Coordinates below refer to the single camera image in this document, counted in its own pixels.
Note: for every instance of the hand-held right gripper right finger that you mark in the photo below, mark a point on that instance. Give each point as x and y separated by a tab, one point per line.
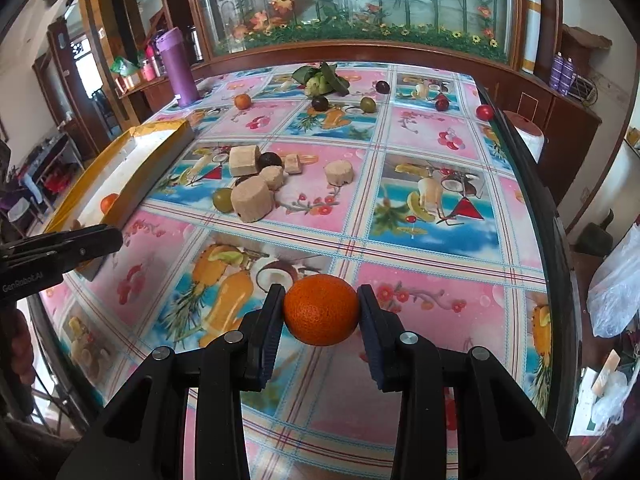
372	340

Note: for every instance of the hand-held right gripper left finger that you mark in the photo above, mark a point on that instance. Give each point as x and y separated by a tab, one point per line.
270	332

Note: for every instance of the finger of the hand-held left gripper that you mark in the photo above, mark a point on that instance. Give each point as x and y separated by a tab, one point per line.
92	242

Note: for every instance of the large orange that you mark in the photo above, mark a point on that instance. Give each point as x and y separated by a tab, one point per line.
108	204
320	310

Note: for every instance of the white foam box yellow tape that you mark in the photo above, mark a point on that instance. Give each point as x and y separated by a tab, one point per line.
125	170

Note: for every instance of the large round tan cake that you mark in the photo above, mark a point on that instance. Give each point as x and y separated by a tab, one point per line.
255	200

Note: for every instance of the green round fruit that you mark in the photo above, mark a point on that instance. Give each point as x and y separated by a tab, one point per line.
223	200
368	105

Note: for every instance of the dark passion fruit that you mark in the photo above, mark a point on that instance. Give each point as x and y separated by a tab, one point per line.
320	103
382	87
270	160

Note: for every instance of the fruit print tablecloth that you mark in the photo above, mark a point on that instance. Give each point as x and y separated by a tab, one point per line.
440	260

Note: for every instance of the small tan cake block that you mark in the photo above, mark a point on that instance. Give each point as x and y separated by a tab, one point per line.
293	164

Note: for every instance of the square tan cake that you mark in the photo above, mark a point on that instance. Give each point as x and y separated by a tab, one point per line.
244	160

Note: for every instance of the green bag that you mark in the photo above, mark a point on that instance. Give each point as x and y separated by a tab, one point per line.
121	66

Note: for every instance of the pink bottle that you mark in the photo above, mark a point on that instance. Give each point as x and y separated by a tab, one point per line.
148	66

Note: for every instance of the purple thermos bottle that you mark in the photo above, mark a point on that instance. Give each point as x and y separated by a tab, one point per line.
180	70

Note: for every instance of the small orange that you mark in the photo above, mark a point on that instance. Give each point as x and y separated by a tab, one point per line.
242	101

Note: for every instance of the black coffee pot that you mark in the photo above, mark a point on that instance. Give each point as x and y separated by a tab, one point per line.
193	44

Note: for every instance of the small red fruit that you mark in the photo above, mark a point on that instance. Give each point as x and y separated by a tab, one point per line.
442	104

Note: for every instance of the white plastic bag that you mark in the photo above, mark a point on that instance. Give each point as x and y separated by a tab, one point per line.
615	290

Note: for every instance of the red apple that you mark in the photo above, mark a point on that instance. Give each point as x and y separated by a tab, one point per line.
484	112

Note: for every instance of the leaf-wrapped green vegetable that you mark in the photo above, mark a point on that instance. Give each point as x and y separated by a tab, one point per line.
320	82

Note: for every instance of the white roll red top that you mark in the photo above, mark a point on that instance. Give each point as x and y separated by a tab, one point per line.
527	137

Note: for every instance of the bamboo flower glass panel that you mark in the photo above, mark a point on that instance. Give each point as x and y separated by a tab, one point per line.
400	0

